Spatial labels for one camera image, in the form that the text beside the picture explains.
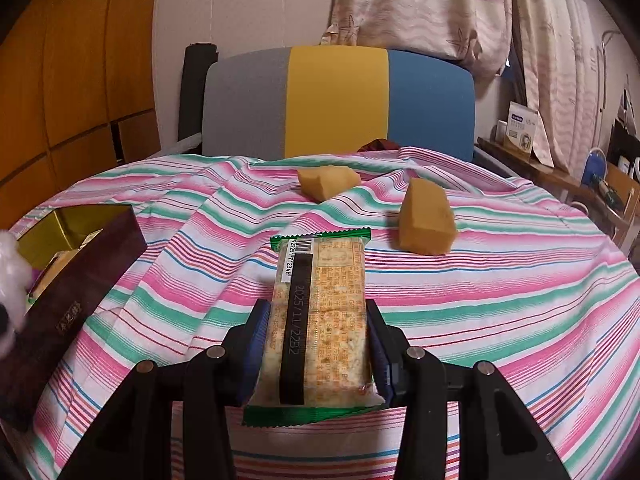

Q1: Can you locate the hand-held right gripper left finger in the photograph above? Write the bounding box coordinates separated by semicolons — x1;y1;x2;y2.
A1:
57;299;273;480

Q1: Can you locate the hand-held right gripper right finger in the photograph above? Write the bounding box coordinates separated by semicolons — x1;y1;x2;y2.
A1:
365;299;573;480

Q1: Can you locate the white pastry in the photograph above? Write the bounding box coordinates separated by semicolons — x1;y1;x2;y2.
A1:
0;230;33;356

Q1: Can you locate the gold-lined tin box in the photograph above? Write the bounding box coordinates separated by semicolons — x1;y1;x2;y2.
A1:
0;204;148;433

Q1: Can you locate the green-edged cracker packet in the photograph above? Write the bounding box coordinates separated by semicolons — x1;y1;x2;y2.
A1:
242;227;386;426

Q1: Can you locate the striped tablecloth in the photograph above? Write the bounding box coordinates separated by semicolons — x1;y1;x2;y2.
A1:
10;146;640;480

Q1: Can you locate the yellow cake piece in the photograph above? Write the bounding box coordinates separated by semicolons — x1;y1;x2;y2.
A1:
398;178;457;256
297;166;362;204

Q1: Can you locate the wooden side table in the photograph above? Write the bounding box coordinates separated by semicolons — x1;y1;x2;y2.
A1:
475;136;640;251

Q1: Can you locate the grey yellow blue chair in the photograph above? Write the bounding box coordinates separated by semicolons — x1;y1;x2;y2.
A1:
201;45;475;162

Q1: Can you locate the wooden wardrobe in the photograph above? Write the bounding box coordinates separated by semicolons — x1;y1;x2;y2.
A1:
0;0;161;231

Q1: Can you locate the white carton box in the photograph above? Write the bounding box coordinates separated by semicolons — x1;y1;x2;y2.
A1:
502;101;540;155

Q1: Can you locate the blue round object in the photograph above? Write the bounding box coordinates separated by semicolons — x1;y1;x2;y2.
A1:
582;147;608;188

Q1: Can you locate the patterned beige curtain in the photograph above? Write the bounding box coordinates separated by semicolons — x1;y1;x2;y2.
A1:
320;0;631;171

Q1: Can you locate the curved metal pole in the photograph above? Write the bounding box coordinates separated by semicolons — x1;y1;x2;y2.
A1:
597;30;626;143

